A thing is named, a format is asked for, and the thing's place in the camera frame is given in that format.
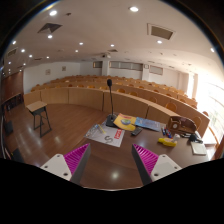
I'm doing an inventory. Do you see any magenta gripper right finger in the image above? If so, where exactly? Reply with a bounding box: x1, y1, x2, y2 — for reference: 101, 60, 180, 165
132, 144, 181, 185

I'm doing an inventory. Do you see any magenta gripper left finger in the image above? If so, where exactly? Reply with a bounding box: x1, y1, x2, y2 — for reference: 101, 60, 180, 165
41, 143, 91, 185

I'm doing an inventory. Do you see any yellow charger plug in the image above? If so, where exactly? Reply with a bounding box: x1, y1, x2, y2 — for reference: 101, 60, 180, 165
158, 138, 177, 147

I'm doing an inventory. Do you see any black remote control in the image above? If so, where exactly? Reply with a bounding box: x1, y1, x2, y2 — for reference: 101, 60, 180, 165
131, 127, 143, 136

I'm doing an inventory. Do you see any white printed paper sheet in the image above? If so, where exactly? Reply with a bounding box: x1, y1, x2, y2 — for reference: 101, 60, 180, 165
85, 124, 125, 147

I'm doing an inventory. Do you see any blue booklet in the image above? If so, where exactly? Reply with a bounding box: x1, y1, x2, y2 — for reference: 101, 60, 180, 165
135, 117, 161, 132

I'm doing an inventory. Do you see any black power adapter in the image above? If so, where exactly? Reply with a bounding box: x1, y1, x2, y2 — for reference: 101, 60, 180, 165
189, 134, 203, 143

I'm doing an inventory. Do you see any black desk microphone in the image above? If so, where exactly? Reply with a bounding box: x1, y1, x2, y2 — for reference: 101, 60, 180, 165
105, 78, 118, 128

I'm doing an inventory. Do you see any small wooden high table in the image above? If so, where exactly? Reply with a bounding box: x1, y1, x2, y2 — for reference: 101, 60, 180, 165
26, 101, 52, 137

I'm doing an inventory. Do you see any curved wooden front desk row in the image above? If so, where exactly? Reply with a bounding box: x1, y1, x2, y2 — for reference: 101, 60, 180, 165
24, 87, 210, 136

